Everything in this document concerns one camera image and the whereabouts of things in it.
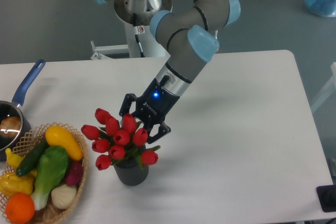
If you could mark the woven wicker basket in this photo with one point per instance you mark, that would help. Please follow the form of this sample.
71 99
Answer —
56 209

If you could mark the purple red onion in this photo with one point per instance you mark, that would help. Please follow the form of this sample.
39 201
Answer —
75 174

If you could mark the brown bread roll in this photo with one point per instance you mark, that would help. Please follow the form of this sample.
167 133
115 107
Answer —
10 127

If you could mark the yellow bell pepper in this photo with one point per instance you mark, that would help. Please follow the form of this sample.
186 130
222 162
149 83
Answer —
12 184

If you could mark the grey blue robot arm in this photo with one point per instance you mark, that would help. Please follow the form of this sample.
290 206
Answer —
214 14

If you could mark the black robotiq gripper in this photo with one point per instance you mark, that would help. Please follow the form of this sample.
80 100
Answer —
151 107

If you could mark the red tulip bouquet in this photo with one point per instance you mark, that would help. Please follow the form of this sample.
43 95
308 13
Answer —
117 141

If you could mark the blue handled saucepan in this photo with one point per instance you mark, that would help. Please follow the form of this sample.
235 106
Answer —
12 108

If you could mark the black device at table edge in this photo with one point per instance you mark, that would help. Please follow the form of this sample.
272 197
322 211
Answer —
326 195

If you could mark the white garlic bulb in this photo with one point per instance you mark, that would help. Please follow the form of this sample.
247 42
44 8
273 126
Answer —
63 196

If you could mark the orange fruit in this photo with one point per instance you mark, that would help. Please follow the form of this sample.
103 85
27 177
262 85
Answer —
20 208

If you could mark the green cucumber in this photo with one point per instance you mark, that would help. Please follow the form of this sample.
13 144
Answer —
31 160

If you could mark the green bok choy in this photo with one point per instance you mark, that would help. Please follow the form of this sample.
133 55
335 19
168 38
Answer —
51 169

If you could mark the dark grey ribbed vase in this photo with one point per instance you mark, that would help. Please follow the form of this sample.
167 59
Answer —
131 173

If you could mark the yellow squash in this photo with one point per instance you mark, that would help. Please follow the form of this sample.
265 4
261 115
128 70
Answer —
58 136

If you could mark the white frame at right edge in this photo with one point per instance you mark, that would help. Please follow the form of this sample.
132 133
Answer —
325 92

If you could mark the yellow banana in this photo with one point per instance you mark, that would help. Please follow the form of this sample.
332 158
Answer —
13 160

